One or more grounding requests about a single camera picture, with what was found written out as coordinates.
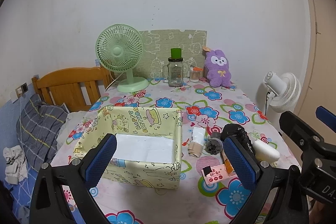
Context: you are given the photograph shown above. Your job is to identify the grey drawstring pouch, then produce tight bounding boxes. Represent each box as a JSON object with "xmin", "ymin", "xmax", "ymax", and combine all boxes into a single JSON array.
[{"xmin": 205, "ymin": 132, "xmax": 223, "ymax": 155}]

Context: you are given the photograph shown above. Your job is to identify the white standing fan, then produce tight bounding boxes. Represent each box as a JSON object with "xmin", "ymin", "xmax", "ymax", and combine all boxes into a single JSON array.
[{"xmin": 264, "ymin": 71, "xmax": 301, "ymax": 113}]

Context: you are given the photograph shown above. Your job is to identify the grey plaid pillow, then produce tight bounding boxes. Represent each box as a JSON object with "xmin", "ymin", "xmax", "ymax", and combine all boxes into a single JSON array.
[{"xmin": 16, "ymin": 94, "xmax": 68, "ymax": 171}]

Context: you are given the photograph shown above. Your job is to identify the glass mug jar green lid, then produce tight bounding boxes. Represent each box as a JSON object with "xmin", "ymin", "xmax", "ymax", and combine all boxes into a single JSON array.
[{"xmin": 162, "ymin": 48, "xmax": 183, "ymax": 88}]

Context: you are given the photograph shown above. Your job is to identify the yellow cartoon fabric storage box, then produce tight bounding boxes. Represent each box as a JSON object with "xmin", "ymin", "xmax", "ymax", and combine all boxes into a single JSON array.
[{"xmin": 73, "ymin": 105, "xmax": 182, "ymax": 189}]

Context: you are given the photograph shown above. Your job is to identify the cotton swab jar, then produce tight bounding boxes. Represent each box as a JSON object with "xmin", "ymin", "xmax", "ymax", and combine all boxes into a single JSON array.
[{"xmin": 189, "ymin": 66, "xmax": 203, "ymax": 83}]

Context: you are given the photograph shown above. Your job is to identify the wall power socket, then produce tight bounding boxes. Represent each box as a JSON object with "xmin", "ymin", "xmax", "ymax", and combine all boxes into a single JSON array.
[{"xmin": 15, "ymin": 83, "xmax": 29, "ymax": 98}]

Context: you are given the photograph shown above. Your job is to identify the purple plush bunny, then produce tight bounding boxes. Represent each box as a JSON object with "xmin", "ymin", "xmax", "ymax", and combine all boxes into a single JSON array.
[{"xmin": 205, "ymin": 50, "xmax": 231, "ymax": 88}]

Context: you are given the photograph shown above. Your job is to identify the black plastic bag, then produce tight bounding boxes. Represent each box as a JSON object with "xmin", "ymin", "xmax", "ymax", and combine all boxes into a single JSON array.
[{"xmin": 220, "ymin": 123, "xmax": 255, "ymax": 156}]

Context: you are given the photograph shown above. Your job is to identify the green desk fan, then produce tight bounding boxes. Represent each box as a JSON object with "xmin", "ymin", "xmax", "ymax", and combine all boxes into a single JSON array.
[{"xmin": 95, "ymin": 24, "xmax": 149, "ymax": 93}]

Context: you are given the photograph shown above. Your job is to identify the crumpled grey white cloth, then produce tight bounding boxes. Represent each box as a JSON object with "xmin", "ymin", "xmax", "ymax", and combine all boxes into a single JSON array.
[{"xmin": 3, "ymin": 145, "xmax": 28, "ymax": 185}]

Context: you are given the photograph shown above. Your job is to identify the white beige rolled cloth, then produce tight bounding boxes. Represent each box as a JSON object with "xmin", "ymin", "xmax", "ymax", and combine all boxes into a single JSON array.
[{"xmin": 188, "ymin": 127, "xmax": 206, "ymax": 157}]

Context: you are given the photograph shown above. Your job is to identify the pink tissue pack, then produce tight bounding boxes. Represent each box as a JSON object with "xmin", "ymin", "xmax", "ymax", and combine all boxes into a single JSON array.
[{"xmin": 201, "ymin": 164, "xmax": 231, "ymax": 185}]

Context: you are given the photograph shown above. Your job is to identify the green cartoon cardboard panel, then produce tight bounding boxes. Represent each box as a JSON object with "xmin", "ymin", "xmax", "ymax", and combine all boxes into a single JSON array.
[{"xmin": 133, "ymin": 30, "xmax": 207, "ymax": 79}]

